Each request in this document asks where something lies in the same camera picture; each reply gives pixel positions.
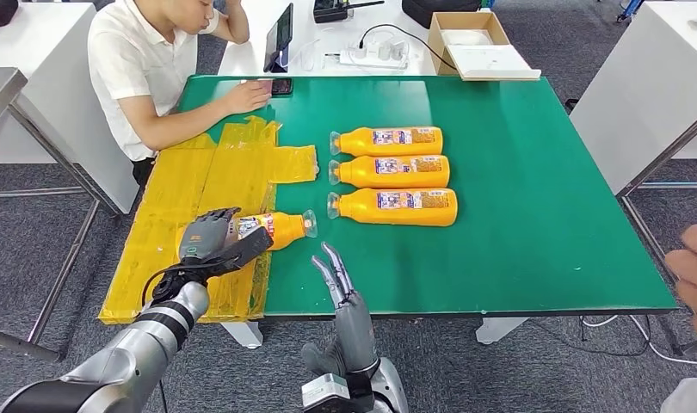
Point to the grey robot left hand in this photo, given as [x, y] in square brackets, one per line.
[203, 239]

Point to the seated person's right hand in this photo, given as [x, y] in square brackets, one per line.
[246, 97]

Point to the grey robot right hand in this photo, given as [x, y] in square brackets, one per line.
[354, 330]

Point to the black smartphone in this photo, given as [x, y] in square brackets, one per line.
[282, 86]

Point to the orange detergent bottle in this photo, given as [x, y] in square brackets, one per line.
[357, 208]
[357, 142]
[357, 173]
[286, 228]

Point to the seated person's right forearm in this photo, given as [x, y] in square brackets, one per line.
[177, 125]

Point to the seated person's left forearm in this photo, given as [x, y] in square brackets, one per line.
[234, 25]

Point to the yellow taped cardboard sheet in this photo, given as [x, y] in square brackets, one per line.
[172, 188]

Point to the black tablet on stand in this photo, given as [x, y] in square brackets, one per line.
[280, 37]

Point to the white table foot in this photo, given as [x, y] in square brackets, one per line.
[499, 330]
[243, 336]

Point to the seated person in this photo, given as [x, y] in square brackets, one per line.
[132, 62]

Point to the pale grey panel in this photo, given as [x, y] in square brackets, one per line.
[690, 399]

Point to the black radio device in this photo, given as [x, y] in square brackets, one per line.
[330, 10]

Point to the white power adapter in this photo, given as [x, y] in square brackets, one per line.
[360, 52]
[384, 52]
[398, 49]

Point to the white power strip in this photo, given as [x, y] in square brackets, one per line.
[374, 61]

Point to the brown cardboard box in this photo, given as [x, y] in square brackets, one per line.
[438, 48]

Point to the white cabinet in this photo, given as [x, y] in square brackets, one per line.
[645, 85]
[46, 57]

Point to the black carrying case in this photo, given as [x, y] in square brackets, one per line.
[439, 10]

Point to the white rounded device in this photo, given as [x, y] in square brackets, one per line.
[465, 37]

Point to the white flat box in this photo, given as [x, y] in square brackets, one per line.
[488, 60]

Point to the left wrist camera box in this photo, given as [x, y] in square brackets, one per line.
[249, 246]

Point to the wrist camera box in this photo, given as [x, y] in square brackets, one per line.
[249, 246]
[325, 396]

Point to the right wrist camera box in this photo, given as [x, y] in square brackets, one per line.
[325, 396]

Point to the steel table frame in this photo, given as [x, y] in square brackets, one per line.
[665, 151]

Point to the blue metal frame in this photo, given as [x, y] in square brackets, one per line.
[631, 8]

